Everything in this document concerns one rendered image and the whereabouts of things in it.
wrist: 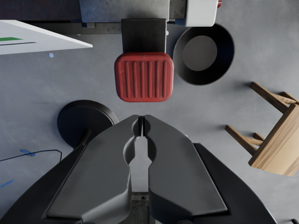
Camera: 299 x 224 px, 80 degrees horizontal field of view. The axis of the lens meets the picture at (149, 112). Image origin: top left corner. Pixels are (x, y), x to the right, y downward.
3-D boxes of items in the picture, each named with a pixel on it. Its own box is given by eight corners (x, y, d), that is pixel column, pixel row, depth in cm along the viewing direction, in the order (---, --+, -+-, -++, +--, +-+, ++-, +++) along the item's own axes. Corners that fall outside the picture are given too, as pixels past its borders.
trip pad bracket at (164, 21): (158, 18, 40) (167, 16, 22) (157, 62, 44) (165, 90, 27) (131, 18, 39) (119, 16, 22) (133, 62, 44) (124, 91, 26)
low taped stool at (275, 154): (252, 79, 101) (296, 105, 71) (288, 91, 104) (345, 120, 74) (223, 129, 116) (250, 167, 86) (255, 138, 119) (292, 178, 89)
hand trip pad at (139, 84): (167, 45, 27) (175, 54, 20) (166, 84, 29) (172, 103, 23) (120, 45, 26) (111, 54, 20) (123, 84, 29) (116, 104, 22)
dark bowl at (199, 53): (234, 21, 87) (241, 21, 81) (223, 81, 100) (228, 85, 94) (172, 22, 86) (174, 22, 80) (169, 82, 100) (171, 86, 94)
